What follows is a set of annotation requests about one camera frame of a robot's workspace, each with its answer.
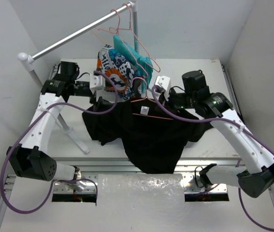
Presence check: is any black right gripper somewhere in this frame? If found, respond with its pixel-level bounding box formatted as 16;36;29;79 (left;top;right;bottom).
155;85;196;116

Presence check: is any pink wire hanger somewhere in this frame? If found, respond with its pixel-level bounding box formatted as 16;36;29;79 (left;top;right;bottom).
129;77;172;120

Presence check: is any black shirt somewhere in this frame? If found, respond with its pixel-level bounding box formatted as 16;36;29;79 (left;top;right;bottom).
82;101;212;174

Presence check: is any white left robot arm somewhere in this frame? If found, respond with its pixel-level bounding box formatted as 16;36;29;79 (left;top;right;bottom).
7;62;115;181

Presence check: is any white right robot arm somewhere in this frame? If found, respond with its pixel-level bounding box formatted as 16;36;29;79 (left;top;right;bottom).
152;70;274;198

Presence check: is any patterned orange blue shirt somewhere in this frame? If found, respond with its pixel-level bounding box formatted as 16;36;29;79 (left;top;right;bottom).
96;44;141;100

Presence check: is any teal shirt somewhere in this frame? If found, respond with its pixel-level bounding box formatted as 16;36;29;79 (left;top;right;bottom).
113;35;153;84

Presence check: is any pink hanger on rack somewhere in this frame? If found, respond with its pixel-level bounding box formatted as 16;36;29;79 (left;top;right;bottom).
91;8;150;78
123;0;161;72

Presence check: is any silver clothes rack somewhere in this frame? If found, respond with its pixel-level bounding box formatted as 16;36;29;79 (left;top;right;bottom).
17;6;128;154

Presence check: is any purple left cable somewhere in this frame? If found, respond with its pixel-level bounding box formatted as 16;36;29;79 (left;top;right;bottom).
0;71;119;215

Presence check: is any purple cable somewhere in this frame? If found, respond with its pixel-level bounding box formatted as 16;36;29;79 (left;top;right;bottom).
0;71;119;215
151;85;274;230

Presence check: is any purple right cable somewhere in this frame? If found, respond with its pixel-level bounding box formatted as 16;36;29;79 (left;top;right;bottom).
151;85;274;230

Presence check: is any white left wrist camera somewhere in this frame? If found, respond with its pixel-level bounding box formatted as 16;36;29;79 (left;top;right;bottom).
90;74;106;92

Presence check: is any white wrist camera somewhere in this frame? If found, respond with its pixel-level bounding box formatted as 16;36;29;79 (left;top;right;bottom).
154;76;171;94
90;74;106;92

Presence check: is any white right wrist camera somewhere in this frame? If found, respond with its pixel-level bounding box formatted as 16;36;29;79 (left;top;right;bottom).
154;76;171;94

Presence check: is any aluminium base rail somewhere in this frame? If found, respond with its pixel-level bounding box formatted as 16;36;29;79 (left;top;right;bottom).
0;59;251;201

